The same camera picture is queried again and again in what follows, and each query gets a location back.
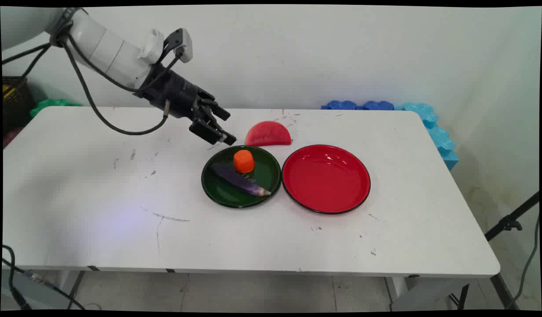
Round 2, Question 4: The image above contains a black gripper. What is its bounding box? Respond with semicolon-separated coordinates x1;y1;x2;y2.
136;65;238;146

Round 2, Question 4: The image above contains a purple toy eggplant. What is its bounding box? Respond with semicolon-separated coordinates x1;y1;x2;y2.
211;162;272;197

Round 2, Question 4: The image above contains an orange toy carrot piece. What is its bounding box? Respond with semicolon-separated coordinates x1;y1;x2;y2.
233;150;256;174

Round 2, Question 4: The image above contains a red toy watermelon slice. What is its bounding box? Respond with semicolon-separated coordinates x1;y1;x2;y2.
245;121;293;147

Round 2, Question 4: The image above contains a dark green round plate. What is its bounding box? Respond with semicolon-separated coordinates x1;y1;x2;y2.
201;145;282;209

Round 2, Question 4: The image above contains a red round plate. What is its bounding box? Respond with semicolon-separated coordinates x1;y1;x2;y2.
282;144;371;215

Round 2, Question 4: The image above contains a dark blue foam mat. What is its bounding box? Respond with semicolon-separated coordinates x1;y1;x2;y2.
321;100;358;111
363;100;395;111

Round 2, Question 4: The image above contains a green foam mat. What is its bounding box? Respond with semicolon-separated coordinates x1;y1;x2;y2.
30;99;82;118

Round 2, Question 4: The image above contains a black plastic basket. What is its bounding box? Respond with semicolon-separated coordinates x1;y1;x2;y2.
2;76;37;134

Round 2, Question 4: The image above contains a white table leg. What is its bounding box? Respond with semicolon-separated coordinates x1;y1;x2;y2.
55;270;86;310
385;276;470;311

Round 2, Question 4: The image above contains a light blue foam mat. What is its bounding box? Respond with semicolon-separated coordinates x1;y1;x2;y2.
395;102;459;171

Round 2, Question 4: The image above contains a black tripod stand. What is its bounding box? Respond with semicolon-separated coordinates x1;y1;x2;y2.
484;191;540;310

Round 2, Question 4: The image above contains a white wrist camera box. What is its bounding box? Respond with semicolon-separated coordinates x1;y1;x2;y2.
163;28;194;63

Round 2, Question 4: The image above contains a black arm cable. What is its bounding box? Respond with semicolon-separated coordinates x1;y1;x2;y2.
2;20;171;136

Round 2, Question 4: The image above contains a black floor cable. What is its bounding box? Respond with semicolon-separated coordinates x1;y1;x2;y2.
2;244;86;311

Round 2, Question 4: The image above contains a gray hanging cable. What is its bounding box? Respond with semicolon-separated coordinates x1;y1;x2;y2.
505;214;541;310

